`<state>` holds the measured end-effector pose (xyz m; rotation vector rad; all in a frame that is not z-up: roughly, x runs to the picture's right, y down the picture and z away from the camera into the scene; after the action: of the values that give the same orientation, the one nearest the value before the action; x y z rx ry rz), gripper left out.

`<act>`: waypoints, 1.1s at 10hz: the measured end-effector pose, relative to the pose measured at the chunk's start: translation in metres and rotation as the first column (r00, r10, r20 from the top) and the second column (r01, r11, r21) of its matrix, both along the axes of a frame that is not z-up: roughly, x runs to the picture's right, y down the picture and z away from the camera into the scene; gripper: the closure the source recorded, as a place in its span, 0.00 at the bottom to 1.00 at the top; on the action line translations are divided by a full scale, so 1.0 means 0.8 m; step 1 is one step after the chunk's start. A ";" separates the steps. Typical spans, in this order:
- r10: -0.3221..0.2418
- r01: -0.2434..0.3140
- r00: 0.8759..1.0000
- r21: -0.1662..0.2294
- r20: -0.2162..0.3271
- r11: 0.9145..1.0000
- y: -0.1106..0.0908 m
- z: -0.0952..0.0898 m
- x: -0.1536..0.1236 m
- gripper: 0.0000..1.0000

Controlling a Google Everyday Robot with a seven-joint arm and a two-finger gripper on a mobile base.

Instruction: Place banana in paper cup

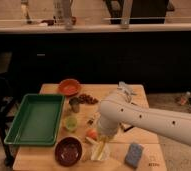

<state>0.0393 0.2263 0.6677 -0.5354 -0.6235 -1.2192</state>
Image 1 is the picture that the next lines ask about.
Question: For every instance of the yellow green banana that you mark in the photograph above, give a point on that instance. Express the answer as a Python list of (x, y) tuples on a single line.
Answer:
[(99, 146)]

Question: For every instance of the orange bowl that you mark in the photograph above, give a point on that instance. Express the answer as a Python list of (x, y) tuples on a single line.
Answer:
[(69, 87)]

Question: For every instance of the brown grape bunch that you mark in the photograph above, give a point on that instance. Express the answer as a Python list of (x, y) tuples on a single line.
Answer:
[(87, 99)]

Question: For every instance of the grey cloth piece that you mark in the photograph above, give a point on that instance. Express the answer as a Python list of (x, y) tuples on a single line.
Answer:
[(126, 88)]

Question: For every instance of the green plastic tray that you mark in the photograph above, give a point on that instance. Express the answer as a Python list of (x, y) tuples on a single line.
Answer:
[(36, 122)]

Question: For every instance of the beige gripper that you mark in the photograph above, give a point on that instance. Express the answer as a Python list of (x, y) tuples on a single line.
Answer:
[(104, 138)]

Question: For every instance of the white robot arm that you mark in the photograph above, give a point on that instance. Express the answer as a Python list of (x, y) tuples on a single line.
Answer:
[(115, 108)]

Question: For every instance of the small green cup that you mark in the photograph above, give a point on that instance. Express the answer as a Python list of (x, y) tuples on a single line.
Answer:
[(71, 123)]

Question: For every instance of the blue sponge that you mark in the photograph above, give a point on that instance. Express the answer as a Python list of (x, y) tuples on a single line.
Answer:
[(134, 155)]

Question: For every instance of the brush with wooden handle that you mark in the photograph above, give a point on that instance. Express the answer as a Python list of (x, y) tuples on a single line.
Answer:
[(92, 120)]

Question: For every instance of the white paper cup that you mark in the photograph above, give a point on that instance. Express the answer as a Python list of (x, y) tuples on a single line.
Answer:
[(104, 155)]

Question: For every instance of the dark red bowl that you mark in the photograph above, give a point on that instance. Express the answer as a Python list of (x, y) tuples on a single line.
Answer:
[(68, 151)]

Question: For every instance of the orange fruit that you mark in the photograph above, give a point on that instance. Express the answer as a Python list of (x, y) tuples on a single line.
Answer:
[(92, 133)]

